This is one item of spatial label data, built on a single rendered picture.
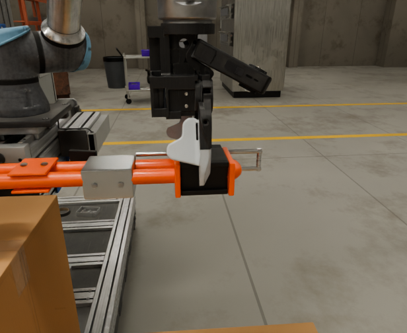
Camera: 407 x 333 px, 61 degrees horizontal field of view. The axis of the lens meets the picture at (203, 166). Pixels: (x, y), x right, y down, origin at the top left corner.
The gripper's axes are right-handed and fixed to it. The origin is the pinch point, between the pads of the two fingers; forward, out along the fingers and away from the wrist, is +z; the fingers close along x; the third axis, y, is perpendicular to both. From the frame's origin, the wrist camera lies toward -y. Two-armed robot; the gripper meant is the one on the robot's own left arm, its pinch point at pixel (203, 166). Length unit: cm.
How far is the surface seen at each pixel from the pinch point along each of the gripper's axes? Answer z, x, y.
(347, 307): 107, -74, -78
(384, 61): 90, -1090, -724
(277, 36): -4, -600, -196
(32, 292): 22.2, -0.7, 29.2
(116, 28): -13, -1141, 161
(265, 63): 44, -600, -176
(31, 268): 18.5, -2.3, 29.1
